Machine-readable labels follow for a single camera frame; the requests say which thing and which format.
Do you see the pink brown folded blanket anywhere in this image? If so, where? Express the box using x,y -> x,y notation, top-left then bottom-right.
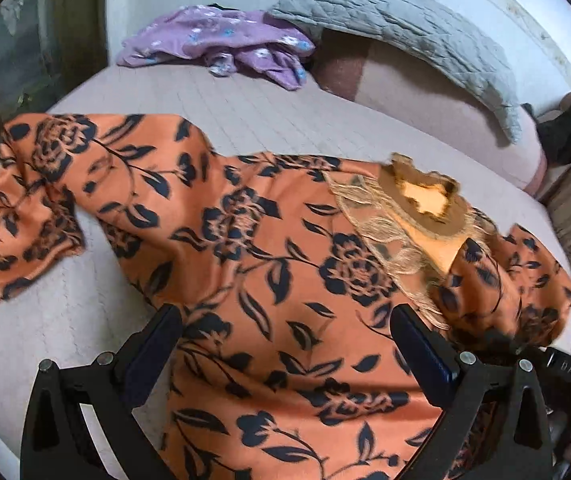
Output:
313,29 -> 547,196

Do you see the grey quilted blanket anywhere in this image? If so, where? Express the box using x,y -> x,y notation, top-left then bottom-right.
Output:
269,0 -> 523,144

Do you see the orange black floral blouse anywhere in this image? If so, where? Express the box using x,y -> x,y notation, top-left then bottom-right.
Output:
0,114 -> 571,479

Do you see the purple floral garment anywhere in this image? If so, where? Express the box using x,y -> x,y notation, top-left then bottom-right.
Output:
116,6 -> 316,91

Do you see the dark wooden glass cabinet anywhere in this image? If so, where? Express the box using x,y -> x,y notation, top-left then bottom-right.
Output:
0,0 -> 107,129

